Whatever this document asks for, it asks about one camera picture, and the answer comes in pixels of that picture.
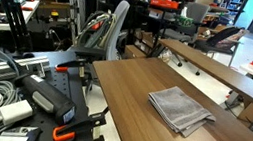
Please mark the grey terry cloth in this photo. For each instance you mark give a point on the grey terry cloth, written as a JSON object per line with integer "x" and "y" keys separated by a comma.
{"x": 178, "y": 108}

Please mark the small brown cardboard box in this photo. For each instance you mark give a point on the small brown cardboard box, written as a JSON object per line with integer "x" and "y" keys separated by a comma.
{"x": 134, "y": 51}

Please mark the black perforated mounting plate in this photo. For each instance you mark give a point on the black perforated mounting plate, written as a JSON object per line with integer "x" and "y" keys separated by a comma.
{"x": 73, "y": 89}

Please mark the green patterned container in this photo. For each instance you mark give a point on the green patterned container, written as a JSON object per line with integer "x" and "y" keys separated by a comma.
{"x": 185, "y": 21}

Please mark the orange plastic box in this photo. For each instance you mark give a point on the orange plastic box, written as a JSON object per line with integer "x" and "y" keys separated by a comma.
{"x": 164, "y": 3}

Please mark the black and grey handheld device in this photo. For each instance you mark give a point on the black and grey handheld device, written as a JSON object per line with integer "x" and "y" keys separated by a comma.
{"x": 46, "y": 97}

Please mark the grey fabric office chair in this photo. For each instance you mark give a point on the grey fabric office chair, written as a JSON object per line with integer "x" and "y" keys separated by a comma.
{"x": 195, "y": 13}

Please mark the long wooden bench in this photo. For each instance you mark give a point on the long wooden bench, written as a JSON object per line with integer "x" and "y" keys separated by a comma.
{"x": 220, "y": 72}

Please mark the black chair with draped clothes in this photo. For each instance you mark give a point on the black chair with draped clothes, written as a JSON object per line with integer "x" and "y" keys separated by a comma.
{"x": 222, "y": 37}

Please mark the white power adapter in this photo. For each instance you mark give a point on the white power adapter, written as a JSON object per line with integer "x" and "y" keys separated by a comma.
{"x": 15, "y": 112}

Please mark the cluttered white workbench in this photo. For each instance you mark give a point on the cluttered white workbench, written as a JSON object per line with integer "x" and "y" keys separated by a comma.
{"x": 2, "y": 21}

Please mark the black camera tripod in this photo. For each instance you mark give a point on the black camera tripod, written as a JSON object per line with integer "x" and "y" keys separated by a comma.
{"x": 16, "y": 20}

